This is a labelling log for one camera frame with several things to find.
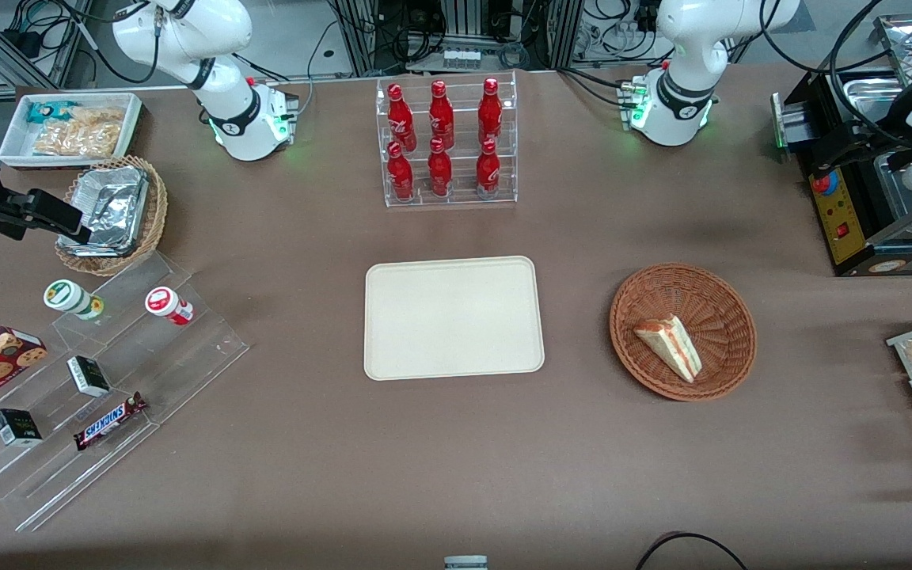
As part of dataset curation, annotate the triangular sandwich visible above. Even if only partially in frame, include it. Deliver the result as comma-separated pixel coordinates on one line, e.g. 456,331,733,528
633,314,701,384

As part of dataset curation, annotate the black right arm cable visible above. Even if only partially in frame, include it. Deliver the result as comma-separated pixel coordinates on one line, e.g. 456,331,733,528
76,0,162,85

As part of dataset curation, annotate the clear acrylic stepped shelf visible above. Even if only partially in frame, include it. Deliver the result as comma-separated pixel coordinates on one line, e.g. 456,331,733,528
0,251,251,533

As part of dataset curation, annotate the aluminium profile frame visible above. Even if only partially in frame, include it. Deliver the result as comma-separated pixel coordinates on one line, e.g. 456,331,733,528
329,0,583,78

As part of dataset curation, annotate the Snickers chocolate bar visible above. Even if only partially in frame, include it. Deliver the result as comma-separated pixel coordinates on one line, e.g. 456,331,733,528
73,392,148,452

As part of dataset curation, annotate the black floor cable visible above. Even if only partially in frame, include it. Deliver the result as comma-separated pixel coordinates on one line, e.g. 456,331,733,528
634,532,750,570

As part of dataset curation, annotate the brown round wicker basket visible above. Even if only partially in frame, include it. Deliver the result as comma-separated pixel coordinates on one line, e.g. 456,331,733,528
609,262,758,402

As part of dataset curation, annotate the small black box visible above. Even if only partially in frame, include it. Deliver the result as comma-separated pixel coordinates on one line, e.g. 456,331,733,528
66,355,111,397
0,408,44,447

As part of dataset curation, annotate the clear bag of chips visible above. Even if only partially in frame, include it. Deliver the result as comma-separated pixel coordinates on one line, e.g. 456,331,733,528
32,120,121,158
68,106,125,129

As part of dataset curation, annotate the green lidded white cup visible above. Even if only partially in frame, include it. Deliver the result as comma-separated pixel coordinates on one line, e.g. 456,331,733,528
44,279,105,321

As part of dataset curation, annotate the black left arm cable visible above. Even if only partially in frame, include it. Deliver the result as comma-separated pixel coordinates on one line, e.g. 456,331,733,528
757,0,912,151

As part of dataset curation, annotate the black tray sealing machine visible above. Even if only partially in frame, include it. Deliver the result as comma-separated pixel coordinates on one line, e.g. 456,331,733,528
771,70,912,278

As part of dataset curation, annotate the light tan wicker basket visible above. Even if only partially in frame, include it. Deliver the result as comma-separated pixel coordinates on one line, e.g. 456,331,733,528
55,155,169,277

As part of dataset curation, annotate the stack of foil containers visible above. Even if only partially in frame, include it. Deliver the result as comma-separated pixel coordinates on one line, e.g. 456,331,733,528
58,165,150,258

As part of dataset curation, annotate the red lidded white cup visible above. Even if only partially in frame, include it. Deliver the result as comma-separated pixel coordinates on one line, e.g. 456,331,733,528
145,287,195,326

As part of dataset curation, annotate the white rectangular snack bin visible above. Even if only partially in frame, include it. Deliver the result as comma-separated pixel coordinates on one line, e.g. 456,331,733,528
0,92,144,170

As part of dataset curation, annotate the cream rectangular serving tray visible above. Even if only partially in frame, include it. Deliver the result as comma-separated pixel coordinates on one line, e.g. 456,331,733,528
363,255,545,382

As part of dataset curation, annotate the red soda bottle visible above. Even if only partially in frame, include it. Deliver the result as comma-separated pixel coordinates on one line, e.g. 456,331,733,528
427,138,453,198
387,84,416,151
478,78,503,145
476,139,501,199
387,142,414,201
429,80,455,150

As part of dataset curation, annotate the clear acrylic bottle rack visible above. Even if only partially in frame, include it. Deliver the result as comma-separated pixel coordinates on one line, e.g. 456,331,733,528
375,70,519,208

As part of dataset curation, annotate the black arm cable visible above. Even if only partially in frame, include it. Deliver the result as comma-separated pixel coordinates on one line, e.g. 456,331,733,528
76,0,162,85
757,0,912,151

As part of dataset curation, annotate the teal snack packet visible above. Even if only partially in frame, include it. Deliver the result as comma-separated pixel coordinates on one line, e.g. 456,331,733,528
26,101,81,124

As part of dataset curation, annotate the shiny metal tray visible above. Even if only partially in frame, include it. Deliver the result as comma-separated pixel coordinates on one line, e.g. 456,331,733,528
874,14,912,88

